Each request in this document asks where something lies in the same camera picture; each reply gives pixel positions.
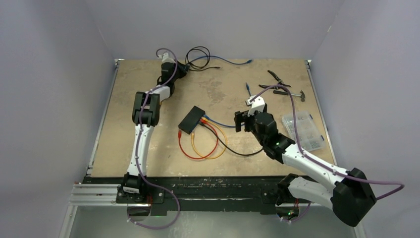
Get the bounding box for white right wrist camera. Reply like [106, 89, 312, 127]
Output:
[245, 95, 266, 117]

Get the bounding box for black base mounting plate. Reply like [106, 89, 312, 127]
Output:
[82, 176, 329, 217]

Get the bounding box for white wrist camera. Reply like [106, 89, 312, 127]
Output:
[245, 95, 266, 117]
[157, 53, 176, 64]

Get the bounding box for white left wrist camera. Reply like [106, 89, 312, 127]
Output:
[157, 53, 176, 64]

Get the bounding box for clear plastic screw box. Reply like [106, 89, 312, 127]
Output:
[282, 111, 325, 151]

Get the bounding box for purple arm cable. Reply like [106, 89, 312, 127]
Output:
[126, 48, 181, 231]
[249, 84, 405, 224]

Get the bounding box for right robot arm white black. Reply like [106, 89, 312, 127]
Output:
[234, 111, 377, 227]

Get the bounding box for claw hammer black handle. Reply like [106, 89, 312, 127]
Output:
[273, 90, 306, 102]

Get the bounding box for yellow ethernet cable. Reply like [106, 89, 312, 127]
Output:
[190, 119, 228, 160]

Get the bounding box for blue ethernet cable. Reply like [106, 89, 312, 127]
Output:
[203, 82, 252, 129]
[188, 55, 253, 65]

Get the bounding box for red ethernet cable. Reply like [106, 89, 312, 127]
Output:
[177, 119, 220, 161]

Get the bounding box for aluminium front frame rails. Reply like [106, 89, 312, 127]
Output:
[59, 184, 366, 238]

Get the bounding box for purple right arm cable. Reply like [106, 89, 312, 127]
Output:
[249, 84, 405, 224]

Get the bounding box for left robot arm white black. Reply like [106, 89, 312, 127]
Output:
[117, 61, 190, 203]

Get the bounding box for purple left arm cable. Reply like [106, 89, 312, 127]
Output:
[126, 48, 181, 231]

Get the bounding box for black wire stripper pliers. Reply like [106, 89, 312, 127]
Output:
[258, 69, 292, 91]

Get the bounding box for black network switch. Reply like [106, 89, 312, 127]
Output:
[178, 106, 206, 134]

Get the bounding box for aluminium table edge rail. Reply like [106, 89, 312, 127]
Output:
[304, 59, 337, 165]

